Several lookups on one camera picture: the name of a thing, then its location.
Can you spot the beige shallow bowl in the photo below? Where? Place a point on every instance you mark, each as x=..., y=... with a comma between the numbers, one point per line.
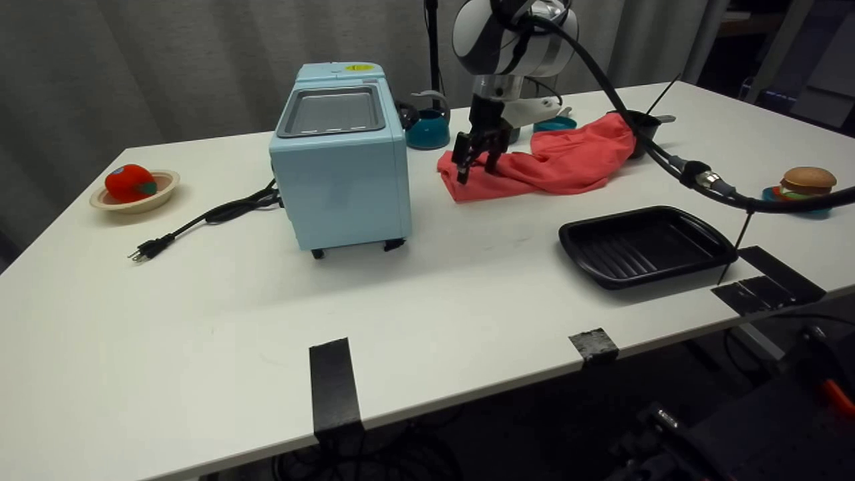
x=162, y=199

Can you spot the grey curtain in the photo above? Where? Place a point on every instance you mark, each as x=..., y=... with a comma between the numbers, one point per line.
x=176, y=61

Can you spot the small teal plate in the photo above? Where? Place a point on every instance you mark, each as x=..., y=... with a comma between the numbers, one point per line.
x=772, y=196

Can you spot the teal toy kettle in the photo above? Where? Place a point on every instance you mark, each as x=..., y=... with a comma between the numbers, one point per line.
x=429, y=128

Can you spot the red cloth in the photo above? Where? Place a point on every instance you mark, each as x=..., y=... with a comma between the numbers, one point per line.
x=561, y=160

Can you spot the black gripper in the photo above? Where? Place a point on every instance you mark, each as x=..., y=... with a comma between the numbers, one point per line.
x=493, y=118

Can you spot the black ridged tray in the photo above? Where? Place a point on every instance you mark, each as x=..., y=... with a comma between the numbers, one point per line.
x=645, y=244

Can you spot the black tape patch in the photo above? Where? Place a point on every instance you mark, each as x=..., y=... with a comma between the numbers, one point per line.
x=594, y=344
x=732, y=300
x=771, y=290

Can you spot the red toy tomato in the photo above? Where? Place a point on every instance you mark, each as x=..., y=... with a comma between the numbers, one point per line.
x=132, y=181

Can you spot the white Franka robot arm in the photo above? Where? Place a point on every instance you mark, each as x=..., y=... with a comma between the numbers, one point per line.
x=509, y=40

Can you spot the long black tape strip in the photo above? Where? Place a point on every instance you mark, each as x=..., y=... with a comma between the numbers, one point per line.
x=334, y=386
x=783, y=272

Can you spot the light blue toaster oven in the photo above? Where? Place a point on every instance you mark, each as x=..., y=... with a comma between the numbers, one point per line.
x=342, y=187

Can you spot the black tripod stand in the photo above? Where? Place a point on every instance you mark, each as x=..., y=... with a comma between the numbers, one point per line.
x=433, y=44

